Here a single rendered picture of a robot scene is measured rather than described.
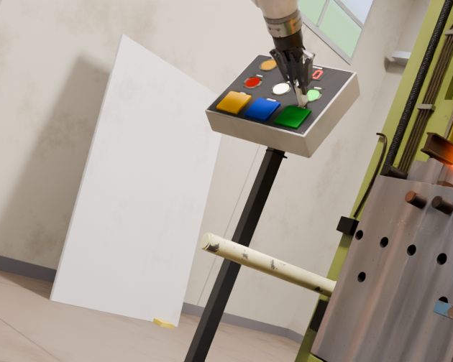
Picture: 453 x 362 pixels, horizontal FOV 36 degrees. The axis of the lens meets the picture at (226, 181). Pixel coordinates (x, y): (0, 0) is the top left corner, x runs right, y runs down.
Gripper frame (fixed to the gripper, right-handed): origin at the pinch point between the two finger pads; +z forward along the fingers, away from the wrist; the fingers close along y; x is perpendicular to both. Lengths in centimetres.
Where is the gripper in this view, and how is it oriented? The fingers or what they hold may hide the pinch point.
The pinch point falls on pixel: (301, 93)
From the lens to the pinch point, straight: 189.1
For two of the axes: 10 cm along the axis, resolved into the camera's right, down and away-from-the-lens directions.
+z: 2.7, 7.0, 6.7
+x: 5.8, -6.7, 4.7
